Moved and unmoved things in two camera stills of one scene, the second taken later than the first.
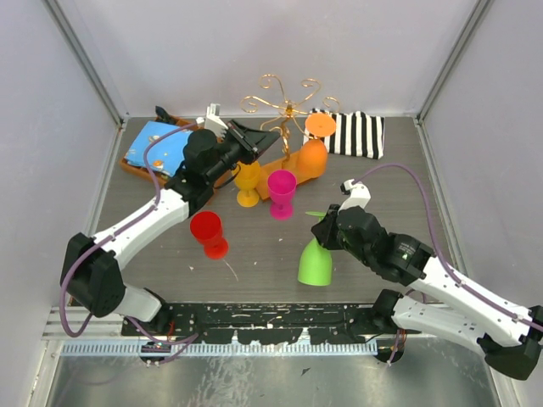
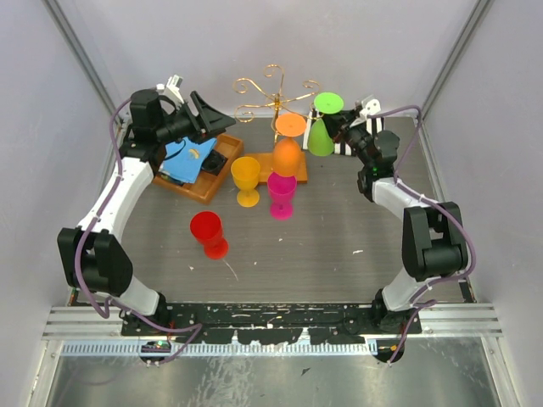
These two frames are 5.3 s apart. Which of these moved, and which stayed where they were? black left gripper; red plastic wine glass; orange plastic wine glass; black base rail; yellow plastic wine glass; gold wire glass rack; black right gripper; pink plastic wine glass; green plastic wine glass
Moved: gold wire glass rack; black right gripper; orange plastic wine glass; green plastic wine glass; black left gripper
Stayed: red plastic wine glass; black base rail; yellow plastic wine glass; pink plastic wine glass
